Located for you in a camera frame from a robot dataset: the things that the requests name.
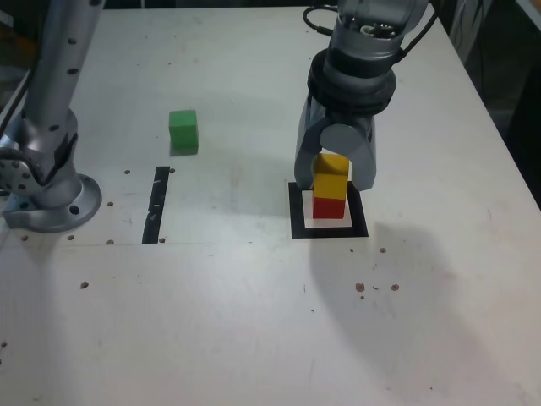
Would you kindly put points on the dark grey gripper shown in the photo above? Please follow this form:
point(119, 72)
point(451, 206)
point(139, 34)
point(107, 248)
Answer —
point(351, 120)

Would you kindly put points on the yellow cube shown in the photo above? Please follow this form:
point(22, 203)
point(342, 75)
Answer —
point(329, 184)

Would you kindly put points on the red cube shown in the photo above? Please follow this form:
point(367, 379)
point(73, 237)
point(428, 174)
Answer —
point(329, 208)

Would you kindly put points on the green cube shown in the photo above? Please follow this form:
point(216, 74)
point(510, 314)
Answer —
point(183, 131)

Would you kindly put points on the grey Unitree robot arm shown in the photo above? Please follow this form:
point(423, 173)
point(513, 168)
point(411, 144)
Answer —
point(50, 84)

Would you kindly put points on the black tape square outline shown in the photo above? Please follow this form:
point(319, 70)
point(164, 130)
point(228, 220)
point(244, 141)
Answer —
point(296, 211)

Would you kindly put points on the black tape strip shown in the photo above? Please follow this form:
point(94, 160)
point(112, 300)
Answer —
point(154, 211)

